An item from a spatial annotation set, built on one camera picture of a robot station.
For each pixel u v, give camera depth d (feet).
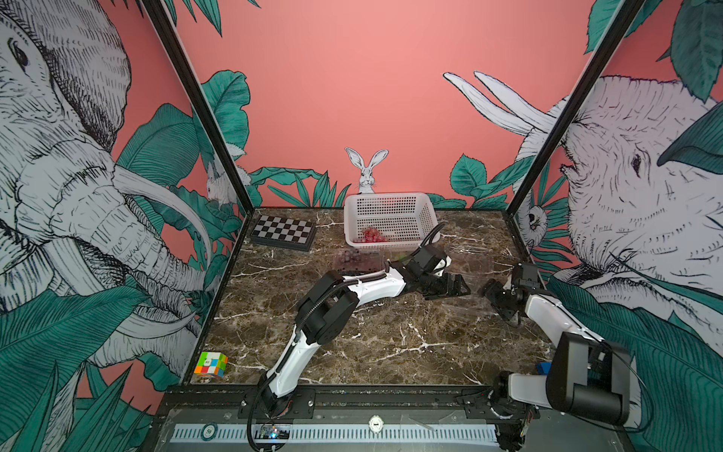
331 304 1.87
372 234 3.47
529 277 2.32
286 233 3.52
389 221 4.17
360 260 3.20
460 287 2.56
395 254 3.39
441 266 2.47
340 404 2.45
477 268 3.39
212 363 2.49
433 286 2.56
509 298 2.21
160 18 2.30
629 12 2.26
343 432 2.31
